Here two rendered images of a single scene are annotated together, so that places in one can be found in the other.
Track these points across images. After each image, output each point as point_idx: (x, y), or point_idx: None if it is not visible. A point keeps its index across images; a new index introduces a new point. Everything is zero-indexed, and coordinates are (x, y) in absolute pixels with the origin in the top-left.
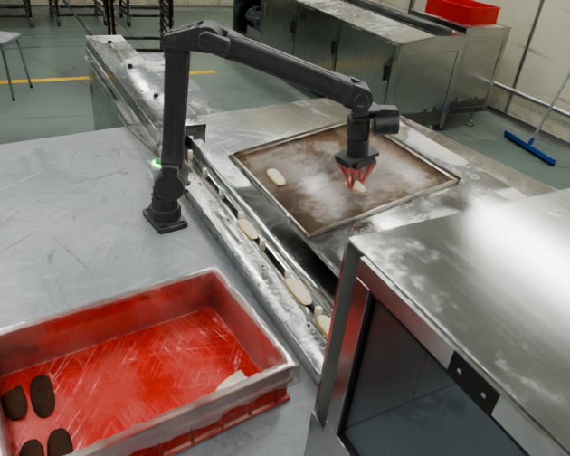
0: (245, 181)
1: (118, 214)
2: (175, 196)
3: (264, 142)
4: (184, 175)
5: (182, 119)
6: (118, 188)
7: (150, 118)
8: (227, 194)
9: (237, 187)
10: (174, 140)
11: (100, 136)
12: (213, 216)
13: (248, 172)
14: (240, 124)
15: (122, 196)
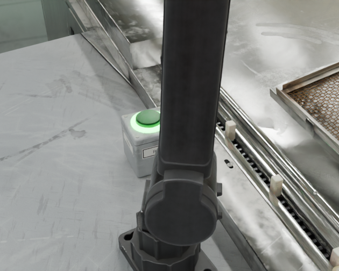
0: (305, 138)
1: (70, 249)
2: (196, 237)
3: (312, 47)
4: (212, 182)
5: (216, 62)
6: (70, 173)
7: (120, 23)
8: (288, 186)
9: (294, 156)
10: (192, 114)
11: (40, 55)
12: (279, 265)
13: (327, 135)
14: (261, 14)
15: (77, 194)
